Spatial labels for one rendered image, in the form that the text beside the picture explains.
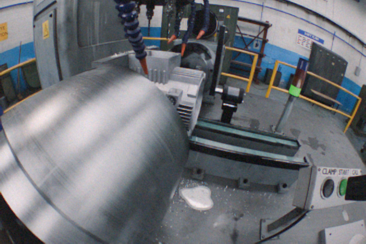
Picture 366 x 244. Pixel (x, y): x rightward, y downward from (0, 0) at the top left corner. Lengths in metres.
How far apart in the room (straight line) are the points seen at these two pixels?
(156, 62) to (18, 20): 5.18
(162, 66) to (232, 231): 0.48
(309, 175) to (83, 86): 0.32
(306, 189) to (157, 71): 0.40
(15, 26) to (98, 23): 4.92
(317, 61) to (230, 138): 5.25
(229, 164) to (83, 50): 0.54
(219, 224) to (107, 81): 0.42
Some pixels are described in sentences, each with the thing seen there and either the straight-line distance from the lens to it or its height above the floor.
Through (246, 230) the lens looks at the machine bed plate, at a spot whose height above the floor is 0.80.
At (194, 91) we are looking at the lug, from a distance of 0.33.
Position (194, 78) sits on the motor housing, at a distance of 0.35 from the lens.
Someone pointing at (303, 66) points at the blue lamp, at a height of 1.18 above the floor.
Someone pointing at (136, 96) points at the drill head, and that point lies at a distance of 0.15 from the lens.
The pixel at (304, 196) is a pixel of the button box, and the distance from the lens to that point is 0.27.
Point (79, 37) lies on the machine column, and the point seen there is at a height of 1.20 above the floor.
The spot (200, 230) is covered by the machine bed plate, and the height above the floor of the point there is 0.80.
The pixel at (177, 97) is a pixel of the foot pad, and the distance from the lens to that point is 0.32.
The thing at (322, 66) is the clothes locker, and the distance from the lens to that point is 5.73.
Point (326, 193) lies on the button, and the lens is 0.27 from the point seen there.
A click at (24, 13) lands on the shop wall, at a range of 5.43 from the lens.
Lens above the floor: 1.21
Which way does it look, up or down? 30 degrees down
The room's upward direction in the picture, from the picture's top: 6 degrees clockwise
